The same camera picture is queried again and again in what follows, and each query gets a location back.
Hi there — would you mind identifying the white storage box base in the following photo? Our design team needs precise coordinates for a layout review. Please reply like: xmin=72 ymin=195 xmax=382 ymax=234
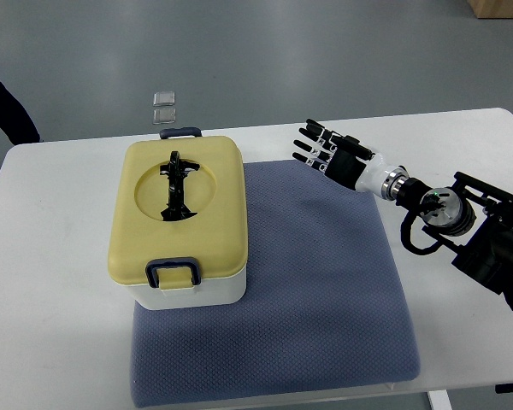
xmin=124 ymin=266 xmax=247 ymax=310

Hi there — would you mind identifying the white table leg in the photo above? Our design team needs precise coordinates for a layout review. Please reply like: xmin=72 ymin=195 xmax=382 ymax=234
xmin=427 ymin=389 xmax=452 ymax=410

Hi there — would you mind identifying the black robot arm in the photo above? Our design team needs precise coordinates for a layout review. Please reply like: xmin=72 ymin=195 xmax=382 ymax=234
xmin=386 ymin=172 xmax=513 ymax=312

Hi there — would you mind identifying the yellow storage box lid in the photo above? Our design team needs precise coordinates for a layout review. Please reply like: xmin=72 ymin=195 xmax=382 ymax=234
xmin=108 ymin=136 xmax=248 ymax=290

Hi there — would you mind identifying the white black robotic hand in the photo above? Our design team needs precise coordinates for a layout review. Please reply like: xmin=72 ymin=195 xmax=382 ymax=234
xmin=292 ymin=119 xmax=408 ymax=201

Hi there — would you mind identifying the blue grey cushion mat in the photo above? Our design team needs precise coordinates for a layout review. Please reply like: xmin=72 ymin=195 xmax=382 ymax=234
xmin=131 ymin=161 xmax=420 ymax=407

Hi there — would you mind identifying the brown cardboard box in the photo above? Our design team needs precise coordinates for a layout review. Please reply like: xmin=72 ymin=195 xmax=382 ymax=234
xmin=468 ymin=0 xmax=513 ymax=19

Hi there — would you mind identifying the person dark trouser leg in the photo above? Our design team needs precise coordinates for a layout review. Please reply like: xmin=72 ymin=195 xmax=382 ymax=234
xmin=0 ymin=81 xmax=41 ymax=145

